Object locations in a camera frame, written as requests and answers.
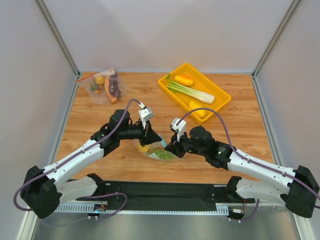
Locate red zip top bag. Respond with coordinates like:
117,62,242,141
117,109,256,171
75,68,129,106

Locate purple cable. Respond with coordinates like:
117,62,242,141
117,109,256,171
12,99,146,212
174,107,320,210

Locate fake yellow pear in bag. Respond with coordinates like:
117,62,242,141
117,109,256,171
137,144,151,154

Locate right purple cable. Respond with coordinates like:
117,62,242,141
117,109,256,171
174,107,320,210

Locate fake celery stalk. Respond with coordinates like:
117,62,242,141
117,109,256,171
166,80,215,104

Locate right aluminium frame post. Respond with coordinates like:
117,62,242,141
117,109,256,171
251,0,302,78

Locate fake purple grapes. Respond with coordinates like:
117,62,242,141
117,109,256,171
109,73,121,99

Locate aluminium frame post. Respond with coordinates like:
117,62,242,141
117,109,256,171
251,0,302,78
34,0,82,78

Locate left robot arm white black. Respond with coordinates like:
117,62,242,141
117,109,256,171
20,107,162,219

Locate fake yellow apple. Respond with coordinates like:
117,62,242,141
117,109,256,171
95,75,105,85

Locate fake orange sausage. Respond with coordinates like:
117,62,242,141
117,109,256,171
104,76,118,104

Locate left aluminium frame post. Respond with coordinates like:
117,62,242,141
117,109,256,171
34,0,82,78

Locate yellow plastic tray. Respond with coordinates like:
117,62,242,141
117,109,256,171
158,63,233,124

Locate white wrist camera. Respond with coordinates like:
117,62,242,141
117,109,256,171
170,117,187,142
138,102,154,129

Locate fake yellow mango lower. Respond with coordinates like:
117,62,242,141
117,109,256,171
187,100,207,119

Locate white cable duct rail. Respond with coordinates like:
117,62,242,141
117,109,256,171
57,202,242,216

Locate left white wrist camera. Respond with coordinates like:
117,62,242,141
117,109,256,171
138,102,154,129

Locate fake green lettuce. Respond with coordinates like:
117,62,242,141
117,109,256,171
148,149,177,161

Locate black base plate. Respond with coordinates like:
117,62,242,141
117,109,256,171
74,178,256,212

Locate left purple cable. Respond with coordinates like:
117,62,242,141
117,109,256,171
12,99,146,212

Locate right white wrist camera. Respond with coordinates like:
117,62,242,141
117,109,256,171
170,117,187,142

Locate blue zip top bag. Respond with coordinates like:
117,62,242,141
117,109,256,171
135,135,182,162

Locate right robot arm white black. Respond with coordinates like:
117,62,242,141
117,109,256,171
165,124,320,218

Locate fake orange mango upper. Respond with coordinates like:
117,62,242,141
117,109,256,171
174,75,194,87

